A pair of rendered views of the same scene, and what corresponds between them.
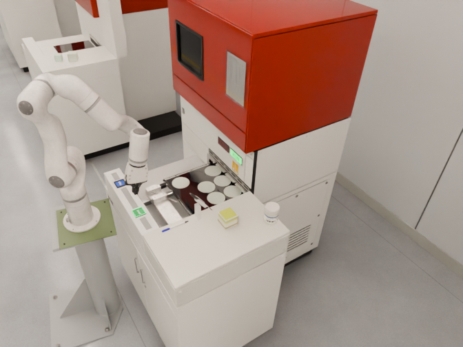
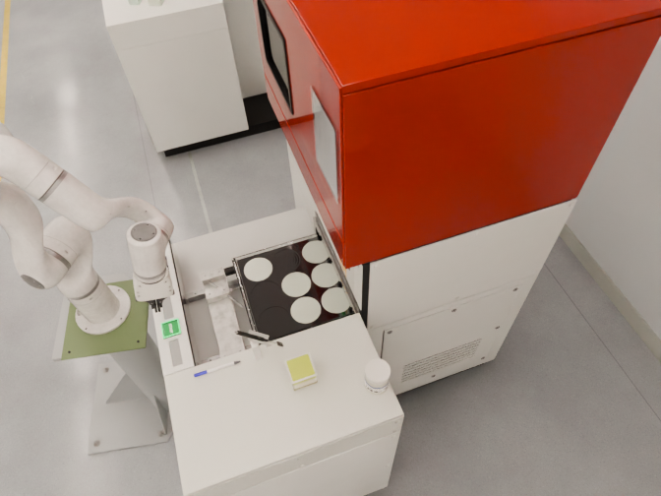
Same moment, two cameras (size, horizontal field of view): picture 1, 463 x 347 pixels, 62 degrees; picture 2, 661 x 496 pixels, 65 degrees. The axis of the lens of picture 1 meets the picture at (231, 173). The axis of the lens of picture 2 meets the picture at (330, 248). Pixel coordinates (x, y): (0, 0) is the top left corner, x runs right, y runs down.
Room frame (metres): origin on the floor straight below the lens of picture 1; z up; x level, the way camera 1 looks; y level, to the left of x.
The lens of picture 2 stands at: (0.79, -0.27, 2.40)
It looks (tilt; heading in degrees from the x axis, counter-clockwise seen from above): 53 degrees down; 18
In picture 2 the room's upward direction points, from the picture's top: 3 degrees counter-clockwise
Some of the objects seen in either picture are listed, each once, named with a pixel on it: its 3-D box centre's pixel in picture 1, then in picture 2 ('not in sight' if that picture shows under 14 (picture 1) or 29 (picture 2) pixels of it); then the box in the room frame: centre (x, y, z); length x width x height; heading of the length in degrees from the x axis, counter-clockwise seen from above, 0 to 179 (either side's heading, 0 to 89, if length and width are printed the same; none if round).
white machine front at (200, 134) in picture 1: (213, 144); (321, 209); (1.92, 0.12, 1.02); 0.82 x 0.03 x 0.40; 34
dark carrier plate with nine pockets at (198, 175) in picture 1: (206, 187); (296, 284); (1.67, 0.14, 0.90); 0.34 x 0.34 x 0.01; 34
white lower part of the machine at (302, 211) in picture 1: (252, 200); (397, 277); (2.11, -0.17, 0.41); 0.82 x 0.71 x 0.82; 34
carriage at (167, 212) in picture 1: (165, 209); (224, 317); (1.51, 0.35, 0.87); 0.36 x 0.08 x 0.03; 34
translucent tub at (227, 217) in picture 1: (227, 218); (301, 372); (1.33, 0.01, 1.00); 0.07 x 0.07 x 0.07; 35
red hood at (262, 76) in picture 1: (262, 54); (415, 64); (2.10, -0.14, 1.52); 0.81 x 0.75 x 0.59; 34
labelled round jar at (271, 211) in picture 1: (271, 213); (377, 377); (1.36, -0.20, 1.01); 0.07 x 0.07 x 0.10
